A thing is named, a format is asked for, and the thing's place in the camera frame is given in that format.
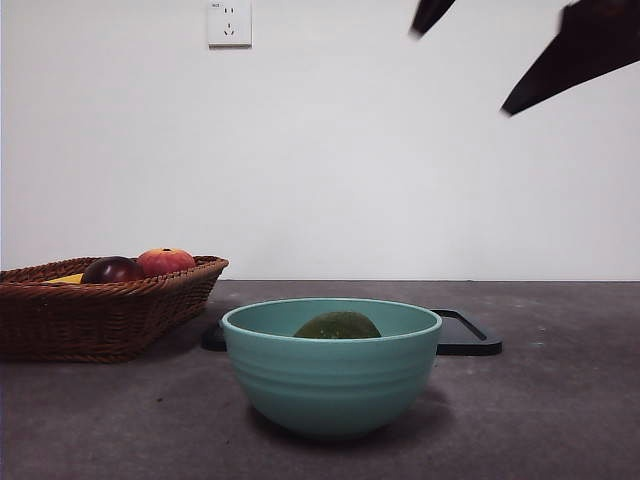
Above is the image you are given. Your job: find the black rectangular tray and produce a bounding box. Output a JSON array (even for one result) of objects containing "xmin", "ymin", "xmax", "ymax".
[{"xmin": 200, "ymin": 308, "xmax": 504, "ymax": 357}]

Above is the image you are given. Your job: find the red orange apple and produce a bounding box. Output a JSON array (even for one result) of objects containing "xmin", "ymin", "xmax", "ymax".
[{"xmin": 137, "ymin": 247, "xmax": 197, "ymax": 277}]

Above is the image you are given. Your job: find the teal ribbed bowl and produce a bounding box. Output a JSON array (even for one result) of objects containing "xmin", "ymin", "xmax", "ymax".
[{"xmin": 221, "ymin": 297, "xmax": 444, "ymax": 441}]

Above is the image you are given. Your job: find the green avocado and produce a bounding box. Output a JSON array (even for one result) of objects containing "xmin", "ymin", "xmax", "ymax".
[{"xmin": 293, "ymin": 310, "xmax": 382, "ymax": 340}]

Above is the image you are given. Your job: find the dark red plum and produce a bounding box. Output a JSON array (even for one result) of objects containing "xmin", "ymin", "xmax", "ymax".
[{"xmin": 81, "ymin": 255, "xmax": 146, "ymax": 285}]

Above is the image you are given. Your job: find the white wall socket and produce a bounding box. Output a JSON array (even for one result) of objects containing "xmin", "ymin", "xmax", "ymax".
[{"xmin": 208, "ymin": 0, "xmax": 253, "ymax": 50}]

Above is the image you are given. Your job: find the brown wicker basket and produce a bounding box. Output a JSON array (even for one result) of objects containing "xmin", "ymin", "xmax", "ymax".
[{"xmin": 0, "ymin": 255, "xmax": 230, "ymax": 364}]

